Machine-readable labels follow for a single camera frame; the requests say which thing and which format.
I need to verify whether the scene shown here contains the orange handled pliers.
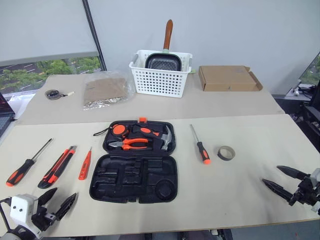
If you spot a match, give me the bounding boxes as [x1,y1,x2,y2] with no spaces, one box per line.
[108,137,149,152]

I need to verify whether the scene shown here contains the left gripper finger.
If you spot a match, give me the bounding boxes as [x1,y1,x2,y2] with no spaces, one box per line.
[37,187,58,208]
[55,191,79,222]

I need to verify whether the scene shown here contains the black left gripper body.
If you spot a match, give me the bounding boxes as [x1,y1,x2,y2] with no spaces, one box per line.
[31,199,62,232]

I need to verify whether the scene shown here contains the white perforated plastic basket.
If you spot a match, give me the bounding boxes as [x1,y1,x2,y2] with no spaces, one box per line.
[128,49,193,99]

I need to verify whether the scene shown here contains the long shaft black orange screwdriver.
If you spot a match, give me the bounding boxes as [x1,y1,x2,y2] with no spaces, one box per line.
[5,138,53,187]

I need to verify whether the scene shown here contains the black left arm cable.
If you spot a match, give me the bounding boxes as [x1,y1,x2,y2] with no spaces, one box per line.
[0,197,13,233]

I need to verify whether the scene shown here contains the black equipment stand with cables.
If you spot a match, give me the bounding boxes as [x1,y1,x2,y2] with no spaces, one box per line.
[272,82,320,143]

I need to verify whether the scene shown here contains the brown cardboard box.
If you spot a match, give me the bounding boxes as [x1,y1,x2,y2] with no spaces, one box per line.
[198,65,264,92]

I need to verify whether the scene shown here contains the white roller blind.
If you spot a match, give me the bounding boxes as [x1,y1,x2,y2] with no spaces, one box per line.
[0,0,100,68]

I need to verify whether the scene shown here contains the small round dark case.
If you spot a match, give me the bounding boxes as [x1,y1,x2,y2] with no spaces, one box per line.
[44,88,75,101]

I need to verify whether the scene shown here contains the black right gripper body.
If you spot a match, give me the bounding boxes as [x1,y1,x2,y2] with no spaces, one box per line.
[288,174,320,207]

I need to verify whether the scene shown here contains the black square pan wooden handle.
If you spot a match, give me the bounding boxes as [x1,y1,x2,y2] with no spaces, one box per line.
[144,19,183,72]

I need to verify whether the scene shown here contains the claw hammer black orange handle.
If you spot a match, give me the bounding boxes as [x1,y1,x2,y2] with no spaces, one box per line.
[131,124,174,152]

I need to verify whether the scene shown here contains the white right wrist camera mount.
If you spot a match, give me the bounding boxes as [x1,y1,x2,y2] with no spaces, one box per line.
[309,167,320,215]

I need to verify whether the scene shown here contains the dark laptop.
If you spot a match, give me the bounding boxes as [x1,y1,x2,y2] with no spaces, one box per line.
[0,92,16,146]

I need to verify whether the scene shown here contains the black tool case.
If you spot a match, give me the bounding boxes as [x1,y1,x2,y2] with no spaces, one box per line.
[89,116,179,205]

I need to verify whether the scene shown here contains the orange black tape measure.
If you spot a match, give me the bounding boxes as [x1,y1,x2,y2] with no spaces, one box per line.
[93,123,130,138]

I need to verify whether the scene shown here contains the grey tape roll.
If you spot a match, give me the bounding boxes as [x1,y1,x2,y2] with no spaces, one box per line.
[216,145,236,162]

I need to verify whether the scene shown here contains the clear bag with brown cardboard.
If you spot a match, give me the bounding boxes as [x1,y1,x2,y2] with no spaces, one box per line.
[81,71,133,111]

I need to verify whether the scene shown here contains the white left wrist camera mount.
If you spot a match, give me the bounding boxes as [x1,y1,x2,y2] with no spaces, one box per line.
[9,194,39,224]

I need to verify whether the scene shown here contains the short shaft black orange screwdriver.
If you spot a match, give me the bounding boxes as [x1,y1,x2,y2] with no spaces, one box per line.
[190,124,212,165]

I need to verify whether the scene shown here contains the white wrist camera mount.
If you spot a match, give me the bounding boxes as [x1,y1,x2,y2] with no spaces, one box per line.
[9,194,39,224]
[309,167,320,215]

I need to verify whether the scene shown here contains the black slanted window post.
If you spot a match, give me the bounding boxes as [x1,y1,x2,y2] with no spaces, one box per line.
[81,0,108,72]

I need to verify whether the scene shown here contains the orange black utility knife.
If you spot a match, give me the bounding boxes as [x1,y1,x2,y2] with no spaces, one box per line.
[37,145,78,190]

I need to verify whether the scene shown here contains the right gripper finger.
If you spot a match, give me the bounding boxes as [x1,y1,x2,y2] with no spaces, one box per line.
[275,164,310,181]
[261,178,295,202]

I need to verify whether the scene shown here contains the orange voltage tester pen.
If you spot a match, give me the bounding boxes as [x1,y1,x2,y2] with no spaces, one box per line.
[78,146,93,181]

